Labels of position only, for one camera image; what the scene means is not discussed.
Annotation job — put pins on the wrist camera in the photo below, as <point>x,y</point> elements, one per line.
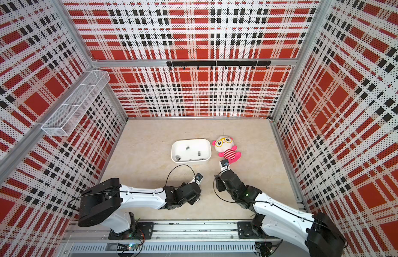
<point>224,165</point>
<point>198,178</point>

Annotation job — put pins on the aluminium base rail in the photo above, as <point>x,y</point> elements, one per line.
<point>177,238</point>

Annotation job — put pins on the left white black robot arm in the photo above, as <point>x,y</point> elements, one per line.
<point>106,203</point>

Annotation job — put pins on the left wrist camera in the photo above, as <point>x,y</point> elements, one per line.
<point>198,178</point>

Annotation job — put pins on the white plastic storage box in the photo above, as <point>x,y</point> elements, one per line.
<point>190,157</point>

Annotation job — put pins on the white wire mesh basket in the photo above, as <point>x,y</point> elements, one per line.
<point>68,115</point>

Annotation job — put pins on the black wall hook rail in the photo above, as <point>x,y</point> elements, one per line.
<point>185,64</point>

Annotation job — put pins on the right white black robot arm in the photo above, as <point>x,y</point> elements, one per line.
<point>313,233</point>

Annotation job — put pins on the pink white plush doll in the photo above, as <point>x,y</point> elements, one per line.
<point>226,149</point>

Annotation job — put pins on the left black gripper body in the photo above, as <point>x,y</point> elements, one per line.
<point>191,202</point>

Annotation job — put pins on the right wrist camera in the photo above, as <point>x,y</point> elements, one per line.
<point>224,165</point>

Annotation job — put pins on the green circuit board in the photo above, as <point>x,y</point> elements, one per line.
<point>127,247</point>

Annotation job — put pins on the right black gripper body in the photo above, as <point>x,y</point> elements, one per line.
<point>221,187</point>

